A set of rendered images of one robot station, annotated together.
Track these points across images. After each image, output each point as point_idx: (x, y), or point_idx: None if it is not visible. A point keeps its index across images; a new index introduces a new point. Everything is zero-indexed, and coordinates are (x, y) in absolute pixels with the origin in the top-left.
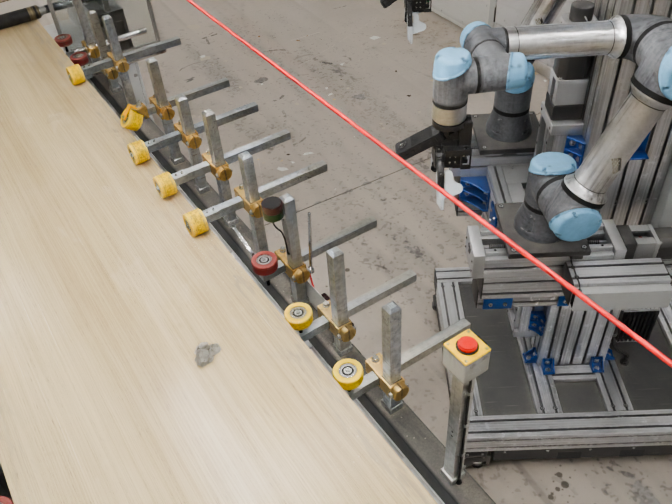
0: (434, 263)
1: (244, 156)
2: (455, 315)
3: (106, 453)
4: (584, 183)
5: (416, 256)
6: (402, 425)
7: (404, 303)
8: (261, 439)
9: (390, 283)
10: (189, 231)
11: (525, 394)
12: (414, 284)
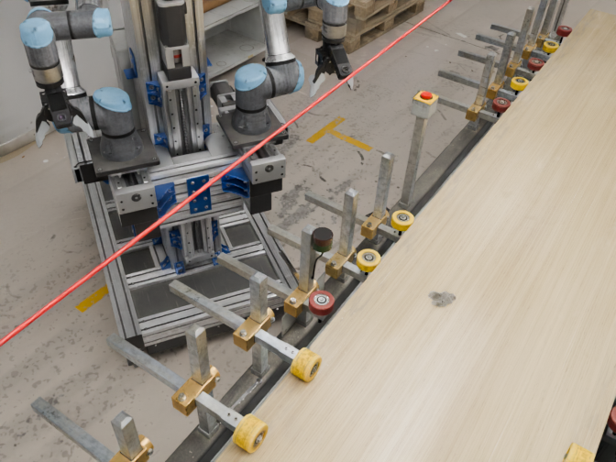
0: (66, 383)
1: (262, 274)
2: (181, 313)
3: (555, 320)
4: (289, 49)
5: (55, 403)
6: None
7: (133, 395)
8: (480, 243)
9: (289, 236)
10: (313, 374)
11: (248, 262)
12: (102, 393)
